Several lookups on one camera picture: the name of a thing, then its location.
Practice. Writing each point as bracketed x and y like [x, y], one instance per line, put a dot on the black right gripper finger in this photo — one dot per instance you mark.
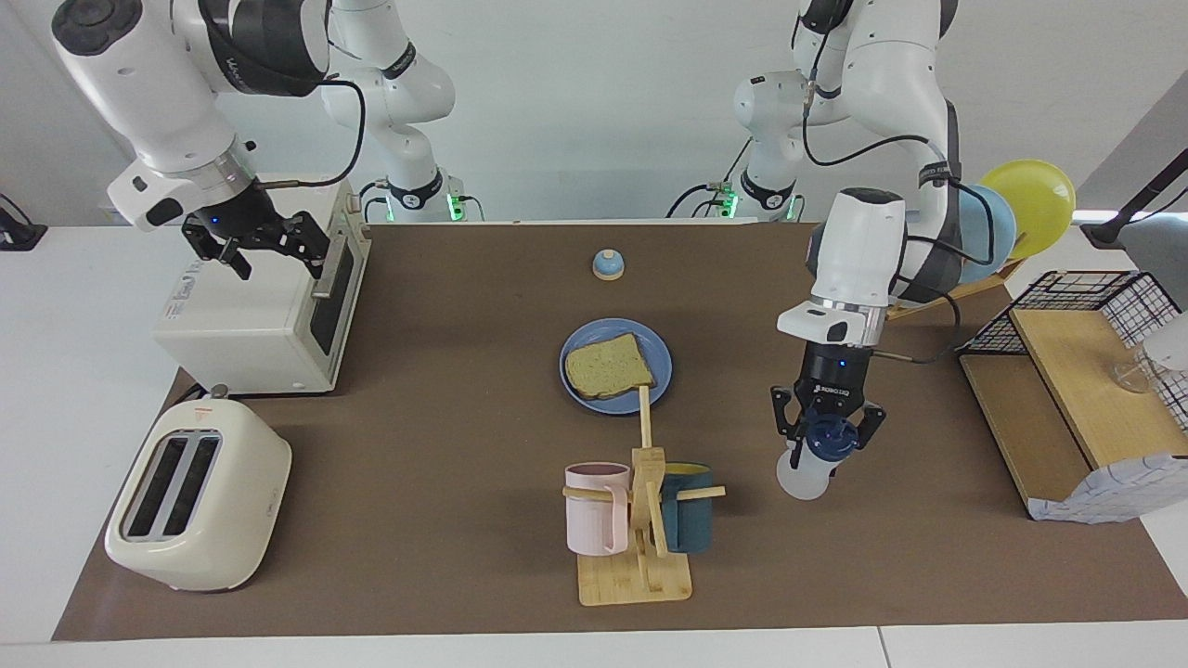
[218, 249]
[313, 241]

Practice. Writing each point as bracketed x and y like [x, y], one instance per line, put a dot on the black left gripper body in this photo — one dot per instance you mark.
[833, 380]

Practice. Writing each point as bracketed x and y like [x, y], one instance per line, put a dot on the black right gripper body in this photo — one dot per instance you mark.
[246, 223]

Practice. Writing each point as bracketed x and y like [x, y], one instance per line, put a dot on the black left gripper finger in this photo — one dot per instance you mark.
[871, 425]
[789, 417]

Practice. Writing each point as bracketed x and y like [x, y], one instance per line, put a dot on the translucent squeeze bottle blue cap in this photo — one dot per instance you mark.
[807, 478]

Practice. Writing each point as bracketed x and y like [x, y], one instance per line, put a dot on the slice of toast bread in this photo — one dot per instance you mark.
[608, 366]

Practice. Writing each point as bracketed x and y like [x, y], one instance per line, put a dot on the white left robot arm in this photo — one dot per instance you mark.
[858, 260]

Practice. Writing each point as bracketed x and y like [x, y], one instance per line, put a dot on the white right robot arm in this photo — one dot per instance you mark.
[139, 83]

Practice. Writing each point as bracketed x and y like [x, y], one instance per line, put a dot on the blue round plate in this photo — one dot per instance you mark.
[661, 357]

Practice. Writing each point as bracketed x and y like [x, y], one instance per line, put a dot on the wooden plate rack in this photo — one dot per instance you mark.
[984, 283]

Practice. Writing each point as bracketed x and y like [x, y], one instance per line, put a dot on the light blue plate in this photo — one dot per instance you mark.
[998, 227]

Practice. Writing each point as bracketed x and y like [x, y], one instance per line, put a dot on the yellow plate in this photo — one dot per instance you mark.
[1039, 199]

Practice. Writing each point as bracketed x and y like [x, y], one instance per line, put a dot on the white toaster oven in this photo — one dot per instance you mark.
[251, 334]

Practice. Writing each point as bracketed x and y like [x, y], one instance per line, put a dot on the dark teal mug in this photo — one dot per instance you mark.
[691, 520]

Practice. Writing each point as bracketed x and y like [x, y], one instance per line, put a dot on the wooden shelf unit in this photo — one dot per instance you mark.
[1067, 390]

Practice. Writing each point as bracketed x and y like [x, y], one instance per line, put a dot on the black desk clamp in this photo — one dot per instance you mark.
[19, 232]

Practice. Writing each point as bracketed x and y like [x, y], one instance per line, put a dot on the pink mug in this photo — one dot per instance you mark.
[594, 520]

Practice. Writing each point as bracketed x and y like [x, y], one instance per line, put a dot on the wooden mug tree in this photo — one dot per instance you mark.
[636, 580]

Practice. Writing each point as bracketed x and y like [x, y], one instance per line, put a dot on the marble pattern paper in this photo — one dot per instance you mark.
[1114, 492]

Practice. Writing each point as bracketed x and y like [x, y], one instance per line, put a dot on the cream two-slot toaster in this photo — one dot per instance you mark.
[232, 501]

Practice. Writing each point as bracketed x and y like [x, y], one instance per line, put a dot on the clear glass cup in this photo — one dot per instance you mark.
[1134, 376]

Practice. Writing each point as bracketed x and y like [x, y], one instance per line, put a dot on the brown table mat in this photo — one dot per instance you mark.
[464, 464]

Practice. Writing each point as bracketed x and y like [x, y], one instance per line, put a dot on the white rounded container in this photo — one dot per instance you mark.
[1169, 343]

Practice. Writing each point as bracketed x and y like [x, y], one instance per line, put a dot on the black camera stand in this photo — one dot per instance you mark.
[1137, 199]

